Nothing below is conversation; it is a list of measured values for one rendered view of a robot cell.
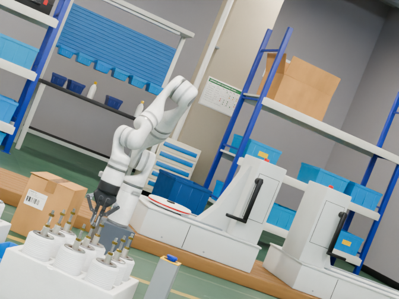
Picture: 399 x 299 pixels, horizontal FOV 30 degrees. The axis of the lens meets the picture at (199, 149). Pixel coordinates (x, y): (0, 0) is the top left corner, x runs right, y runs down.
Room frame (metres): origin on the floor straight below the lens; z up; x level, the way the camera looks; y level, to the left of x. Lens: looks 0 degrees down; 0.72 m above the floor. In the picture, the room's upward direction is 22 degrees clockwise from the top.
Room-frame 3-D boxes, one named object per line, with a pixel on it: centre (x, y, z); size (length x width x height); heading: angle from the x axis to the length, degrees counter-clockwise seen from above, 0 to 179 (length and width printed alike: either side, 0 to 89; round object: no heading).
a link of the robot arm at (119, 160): (2.60, 0.25, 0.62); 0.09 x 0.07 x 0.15; 64
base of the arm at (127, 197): (3.07, 0.20, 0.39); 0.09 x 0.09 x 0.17; 19
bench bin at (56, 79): (7.88, 1.66, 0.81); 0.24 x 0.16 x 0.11; 10
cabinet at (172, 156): (8.39, 0.28, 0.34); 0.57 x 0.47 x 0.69; 19
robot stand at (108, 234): (3.07, 0.20, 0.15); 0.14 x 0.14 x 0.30; 19
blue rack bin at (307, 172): (8.19, -1.37, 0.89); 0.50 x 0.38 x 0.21; 17
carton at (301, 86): (8.00, -0.69, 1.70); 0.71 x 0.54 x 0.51; 112
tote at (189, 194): (7.36, 0.01, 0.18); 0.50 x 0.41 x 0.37; 23
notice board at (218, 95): (9.01, -0.01, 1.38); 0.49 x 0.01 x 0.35; 109
